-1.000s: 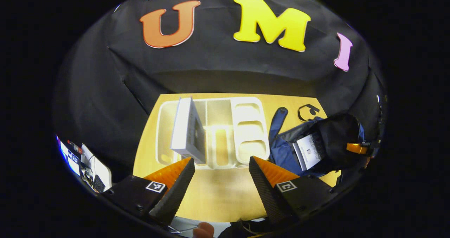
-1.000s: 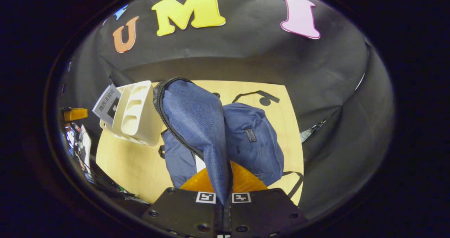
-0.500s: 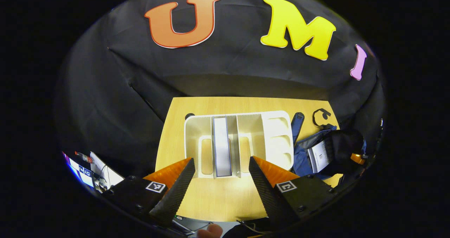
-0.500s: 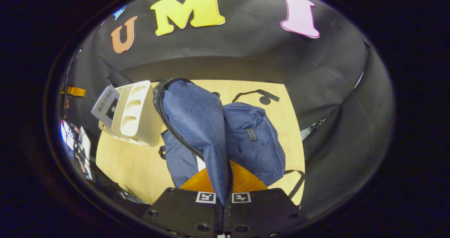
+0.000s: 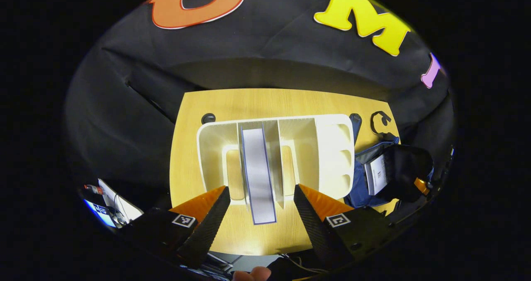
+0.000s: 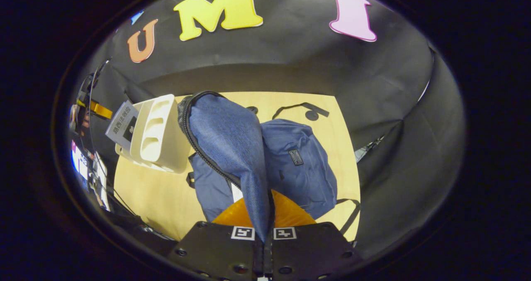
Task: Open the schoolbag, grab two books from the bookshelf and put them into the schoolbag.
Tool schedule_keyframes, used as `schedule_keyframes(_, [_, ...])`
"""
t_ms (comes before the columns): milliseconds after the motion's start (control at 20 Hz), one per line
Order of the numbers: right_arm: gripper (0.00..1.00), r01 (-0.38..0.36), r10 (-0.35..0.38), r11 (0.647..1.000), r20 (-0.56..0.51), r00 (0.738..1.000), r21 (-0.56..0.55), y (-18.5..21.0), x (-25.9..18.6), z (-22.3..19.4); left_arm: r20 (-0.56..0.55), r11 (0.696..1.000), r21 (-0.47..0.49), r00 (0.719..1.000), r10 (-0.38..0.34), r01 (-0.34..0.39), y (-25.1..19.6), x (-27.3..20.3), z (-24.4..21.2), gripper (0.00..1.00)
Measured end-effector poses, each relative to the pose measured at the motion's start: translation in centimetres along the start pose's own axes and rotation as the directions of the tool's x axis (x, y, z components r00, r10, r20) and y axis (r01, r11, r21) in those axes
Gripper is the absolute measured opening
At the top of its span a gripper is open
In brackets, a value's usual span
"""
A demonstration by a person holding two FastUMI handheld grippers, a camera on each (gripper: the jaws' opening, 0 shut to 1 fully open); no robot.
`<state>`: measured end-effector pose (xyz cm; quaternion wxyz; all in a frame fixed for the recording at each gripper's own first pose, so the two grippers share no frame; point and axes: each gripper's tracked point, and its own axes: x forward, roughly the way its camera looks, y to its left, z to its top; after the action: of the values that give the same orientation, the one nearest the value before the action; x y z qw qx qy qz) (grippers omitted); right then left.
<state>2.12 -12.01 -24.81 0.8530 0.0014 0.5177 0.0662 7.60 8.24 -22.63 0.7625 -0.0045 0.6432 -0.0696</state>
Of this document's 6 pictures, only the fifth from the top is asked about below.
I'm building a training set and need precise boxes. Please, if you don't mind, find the white book with patterned cover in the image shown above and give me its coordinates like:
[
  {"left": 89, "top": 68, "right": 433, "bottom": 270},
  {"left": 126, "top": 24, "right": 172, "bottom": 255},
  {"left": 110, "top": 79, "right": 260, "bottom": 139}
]
[{"left": 364, "top": 154, "right": 388, "bottom": 196}]

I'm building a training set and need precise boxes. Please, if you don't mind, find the blue schoolbag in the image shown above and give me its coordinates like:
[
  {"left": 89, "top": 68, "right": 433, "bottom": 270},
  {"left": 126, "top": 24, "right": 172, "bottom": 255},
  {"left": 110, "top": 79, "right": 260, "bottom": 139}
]
[{"left": 343, "top": 111, "right": 435, "bottom": 209}]

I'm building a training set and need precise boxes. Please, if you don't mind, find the black backdrop cloth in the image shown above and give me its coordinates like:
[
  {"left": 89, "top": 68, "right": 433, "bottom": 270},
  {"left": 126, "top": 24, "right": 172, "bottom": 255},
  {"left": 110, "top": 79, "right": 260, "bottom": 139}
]
[{"left": 64, "top": 0, "right": 455, "bottom": 215}]

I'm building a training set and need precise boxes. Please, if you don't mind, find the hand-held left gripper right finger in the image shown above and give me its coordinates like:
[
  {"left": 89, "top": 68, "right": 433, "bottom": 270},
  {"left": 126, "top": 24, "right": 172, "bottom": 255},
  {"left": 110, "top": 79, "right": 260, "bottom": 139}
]
[{"left": 293, "top": 183, "right": 394, "bottom": 270}]

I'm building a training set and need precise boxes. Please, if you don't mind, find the white bookshelf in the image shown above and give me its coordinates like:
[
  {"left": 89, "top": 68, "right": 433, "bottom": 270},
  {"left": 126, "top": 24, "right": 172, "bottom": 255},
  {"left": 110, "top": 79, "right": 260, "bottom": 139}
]
[{"left": 196, "top": 114, "right": 356, "bottom": 209}]

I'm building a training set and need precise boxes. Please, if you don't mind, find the white book with blue edges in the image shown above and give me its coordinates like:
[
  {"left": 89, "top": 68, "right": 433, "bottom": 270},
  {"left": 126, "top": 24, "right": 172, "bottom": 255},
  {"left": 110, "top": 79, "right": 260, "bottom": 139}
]
[{"left": 240, "top": 127, "right": 278, "bottom": 225}]

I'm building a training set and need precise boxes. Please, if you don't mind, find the computer monitor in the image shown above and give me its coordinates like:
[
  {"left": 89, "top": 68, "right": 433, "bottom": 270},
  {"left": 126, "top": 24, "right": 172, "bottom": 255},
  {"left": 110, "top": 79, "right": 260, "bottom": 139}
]
[{"left": 84, "top": 199, "right": 119, "bottom": 228}]

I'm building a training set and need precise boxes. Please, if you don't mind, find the white side table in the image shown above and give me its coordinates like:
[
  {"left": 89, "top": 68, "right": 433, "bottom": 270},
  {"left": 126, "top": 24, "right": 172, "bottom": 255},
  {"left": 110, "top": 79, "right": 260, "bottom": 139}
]
[{"left": 97, "top": 178, "right": 144, "bottom": 223}]

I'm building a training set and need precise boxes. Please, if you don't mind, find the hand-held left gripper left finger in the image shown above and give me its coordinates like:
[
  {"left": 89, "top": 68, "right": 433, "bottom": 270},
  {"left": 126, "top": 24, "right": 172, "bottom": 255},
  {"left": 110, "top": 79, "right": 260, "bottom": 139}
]
[{"left": 122, "top": 185, "right": 231, "bottom": 270}]

